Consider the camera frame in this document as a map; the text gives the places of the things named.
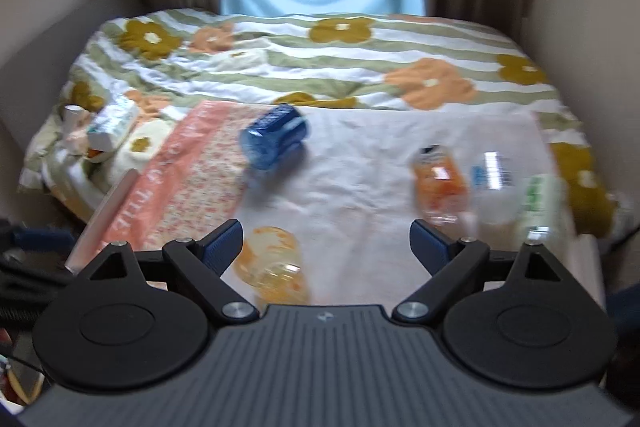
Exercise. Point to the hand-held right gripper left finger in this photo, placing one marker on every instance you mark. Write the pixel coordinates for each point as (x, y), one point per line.
(225, 248)

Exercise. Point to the small white paper cup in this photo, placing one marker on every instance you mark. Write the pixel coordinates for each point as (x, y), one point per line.
(72, 114)

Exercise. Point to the flower print striped blanket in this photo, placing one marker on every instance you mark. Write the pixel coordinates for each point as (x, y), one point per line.
(320, 62)

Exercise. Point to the dark bag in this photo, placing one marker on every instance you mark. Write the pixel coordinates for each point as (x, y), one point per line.
(25, 274)

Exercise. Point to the pink floral print cloth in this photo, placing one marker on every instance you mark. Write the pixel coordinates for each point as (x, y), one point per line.
(190, 177)

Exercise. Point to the yellow orange plastic cup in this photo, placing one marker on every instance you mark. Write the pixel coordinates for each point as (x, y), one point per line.
(272, 264)

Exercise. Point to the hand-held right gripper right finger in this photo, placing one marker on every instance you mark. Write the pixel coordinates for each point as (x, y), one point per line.
(426, 248)

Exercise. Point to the tissue pack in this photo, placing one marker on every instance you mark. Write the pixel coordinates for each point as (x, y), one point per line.
(112, 123)

